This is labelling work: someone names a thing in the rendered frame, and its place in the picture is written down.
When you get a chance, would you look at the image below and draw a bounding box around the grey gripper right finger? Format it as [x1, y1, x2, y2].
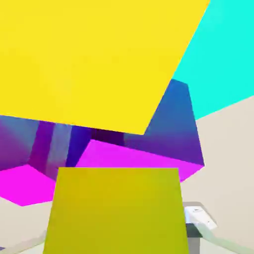
[182, 201, 254, 254]

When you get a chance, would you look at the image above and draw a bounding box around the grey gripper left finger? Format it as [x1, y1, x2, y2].
[0, 230, 48, 254]

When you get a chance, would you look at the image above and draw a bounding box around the small yellow cube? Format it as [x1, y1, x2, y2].
[42, 167, 190, 254]

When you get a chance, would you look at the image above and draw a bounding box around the large magenta box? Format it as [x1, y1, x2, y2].
[0, 138, 205, 207]

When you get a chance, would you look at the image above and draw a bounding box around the large blue box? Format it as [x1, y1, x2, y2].
[0, 78, 205, 180]

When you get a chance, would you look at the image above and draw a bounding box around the large cyan box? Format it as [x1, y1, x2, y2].
[172, 0, 254, 121]

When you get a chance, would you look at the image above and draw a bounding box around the large yellow box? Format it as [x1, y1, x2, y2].
[0, 0, 211, 135]

